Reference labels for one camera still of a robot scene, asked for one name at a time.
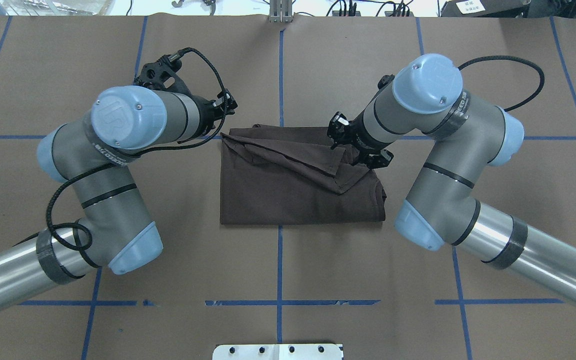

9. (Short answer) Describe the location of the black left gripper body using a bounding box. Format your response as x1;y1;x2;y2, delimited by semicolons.
198;97;224;136

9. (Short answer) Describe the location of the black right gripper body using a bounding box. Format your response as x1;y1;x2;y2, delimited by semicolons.
335;120;384;161

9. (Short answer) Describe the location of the dark brown t-shirt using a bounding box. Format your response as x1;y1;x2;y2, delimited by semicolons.
220;124;387;226

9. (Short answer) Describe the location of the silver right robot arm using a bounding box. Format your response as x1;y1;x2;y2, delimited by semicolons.
327;54;576;306

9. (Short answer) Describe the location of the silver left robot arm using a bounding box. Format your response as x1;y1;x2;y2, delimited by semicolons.
0;85;237;312

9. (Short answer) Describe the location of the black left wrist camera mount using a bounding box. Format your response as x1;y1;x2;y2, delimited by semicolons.
132;54;192;96

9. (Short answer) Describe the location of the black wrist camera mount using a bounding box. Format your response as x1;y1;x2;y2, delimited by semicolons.
132;54;192;96
377;74;395;91

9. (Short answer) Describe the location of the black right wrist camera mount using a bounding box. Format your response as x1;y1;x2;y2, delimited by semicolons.
377;74;395;91

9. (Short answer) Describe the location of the aluminium frame post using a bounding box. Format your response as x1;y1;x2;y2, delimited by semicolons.
267;0;294;24

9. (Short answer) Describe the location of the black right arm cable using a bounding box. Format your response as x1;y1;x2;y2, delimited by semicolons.
458;55;546;113

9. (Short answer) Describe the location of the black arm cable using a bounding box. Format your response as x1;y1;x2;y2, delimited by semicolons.
458;55;546;113
45;47;229;253

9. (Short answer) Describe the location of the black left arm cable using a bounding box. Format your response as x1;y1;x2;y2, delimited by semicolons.
45;47;229;253

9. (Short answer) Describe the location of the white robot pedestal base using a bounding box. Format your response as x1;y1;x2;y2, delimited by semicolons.
211;342;345;360

